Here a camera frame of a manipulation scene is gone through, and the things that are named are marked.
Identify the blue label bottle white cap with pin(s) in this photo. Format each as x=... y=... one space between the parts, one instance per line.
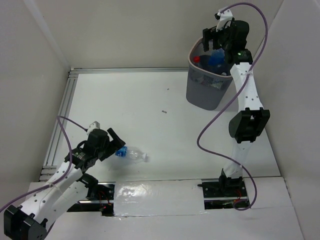
x=132 y=154

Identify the red label water bottle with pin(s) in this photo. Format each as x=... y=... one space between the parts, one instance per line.
x=197 y=61

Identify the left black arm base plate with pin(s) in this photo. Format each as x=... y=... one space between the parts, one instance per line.
x=102 y=202

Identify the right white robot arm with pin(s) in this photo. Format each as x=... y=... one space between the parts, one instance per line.
x=251 y=118

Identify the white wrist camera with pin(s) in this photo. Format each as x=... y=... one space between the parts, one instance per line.
x=224 y=18
x=93 y=126

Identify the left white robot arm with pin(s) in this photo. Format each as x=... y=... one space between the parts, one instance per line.
x=34 y=218

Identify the grey mesh waste bin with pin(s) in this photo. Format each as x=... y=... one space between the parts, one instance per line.
x=205 y=89

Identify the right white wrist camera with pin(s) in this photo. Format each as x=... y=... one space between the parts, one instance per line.
x=224 y=18

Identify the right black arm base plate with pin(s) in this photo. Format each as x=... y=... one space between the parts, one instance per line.
x=214 y=198

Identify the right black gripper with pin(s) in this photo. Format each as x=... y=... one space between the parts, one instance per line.
x=208 y=34

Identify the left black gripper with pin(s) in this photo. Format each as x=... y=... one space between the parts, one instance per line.
x=111 y=144

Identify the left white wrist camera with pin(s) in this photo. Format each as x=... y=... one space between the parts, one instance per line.
x=93 y=126

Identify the clear tape sheet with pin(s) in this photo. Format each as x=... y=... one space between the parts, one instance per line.
x=158 y=198

